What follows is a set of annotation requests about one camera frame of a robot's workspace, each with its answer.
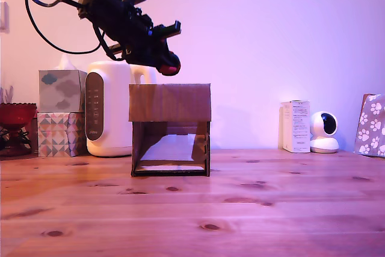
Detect white electric kettle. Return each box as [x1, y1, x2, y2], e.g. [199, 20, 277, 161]
[85, 60, 158, 158]

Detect red and navy footbag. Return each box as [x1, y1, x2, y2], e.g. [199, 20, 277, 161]
[156, 51, 182, 76]

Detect white printed carton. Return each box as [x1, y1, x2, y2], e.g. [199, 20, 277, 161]
[281, 99, 311, 153]

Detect triangle pattern tissue box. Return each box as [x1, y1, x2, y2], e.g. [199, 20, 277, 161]
[37, 112, 87, 158]

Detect paw print gift bag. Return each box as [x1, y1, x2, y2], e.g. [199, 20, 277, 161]
[353, 93, 385, 158]

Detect small white round camera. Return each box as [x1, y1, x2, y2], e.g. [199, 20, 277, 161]
[310, 111, 340, 153]

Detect cardboard dice tower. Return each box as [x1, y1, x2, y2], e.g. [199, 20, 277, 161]
[128, 83, 212, 178]

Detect long black looping cable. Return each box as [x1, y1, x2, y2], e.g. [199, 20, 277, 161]
[20, 0, 103, 55]

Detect cloud print tissue box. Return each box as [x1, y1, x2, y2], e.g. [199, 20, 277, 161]
[38, 54, 88, 113]

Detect white wall plate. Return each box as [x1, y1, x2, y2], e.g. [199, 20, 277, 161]
[0, 0, 10, 33]

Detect red glass footed bowl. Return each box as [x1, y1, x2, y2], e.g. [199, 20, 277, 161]
[0, 102, 37, 157]

